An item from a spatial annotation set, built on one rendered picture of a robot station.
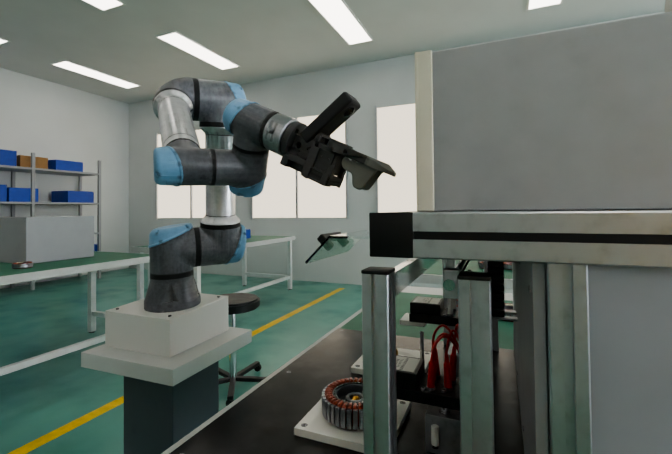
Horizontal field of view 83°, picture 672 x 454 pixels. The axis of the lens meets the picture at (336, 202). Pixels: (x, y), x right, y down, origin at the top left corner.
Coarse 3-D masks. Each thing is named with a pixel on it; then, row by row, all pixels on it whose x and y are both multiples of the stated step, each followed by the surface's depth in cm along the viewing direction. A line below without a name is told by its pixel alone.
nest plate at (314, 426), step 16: (320, 400) 67; (400, 400) 67; (304, 416) 62; (320, 416) 62; (400, 416) 61; (304, 432) 58; (320, 432) 57; (336, 432) 57; (352, 432) 57; (352, 448) 55
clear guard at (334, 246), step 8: (352, 232) 89; (360, 232) 88; (368, 232) 88; (328, 240) 78; (336, 240) 83; (344, 240) 89; (352, 240) 95; (320, 248) 79; (328, 248) 84; (336, 248) 89; (344, 248) 96; (312, 256) 79; (320, 256) 84; (328, 256) 90
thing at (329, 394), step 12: (336, 384) 65; (348, 384) 66; (360, 384) 66; (324, 396) 62; (336, 396) 61; (348, 396) 63; (360, 396) 63; (324, 408) 60; (336, 408) 58; (348, 408) 58; (360, 408) 58; (336, 420) 58; (348, 420) 57; (360, 420) 57
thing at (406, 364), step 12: (396, 360) 61; (408, 360) 61; (420, 360) 61; (396, 372) 57; (408, 372) 56; (420, 372) 58; (396, 384) 57; (408, 384) 56; (420, 384) 57; (456, 384) 57; (408, 396) 56; (420, 396) 55; (432, 396) 54; (444, 396) 54; (456, 396) 54; (444, 408) 54; (456, 408) 53
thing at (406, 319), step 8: (416, 296) 86; (416, 304) 80; (424, 304) 79; (432, 304) 79; (440, 304) 79; (416, 312) 80; (424, 312) 79; (432, 312) 78; (440, 312) 78; (456, 312) 80; (400, 320) 81; (408, 320) 81; (416, 320) 79; (424, 320) 79; (432, 320) 78; (440, 320) 78; (448, 320) 77; (456, 320) 76
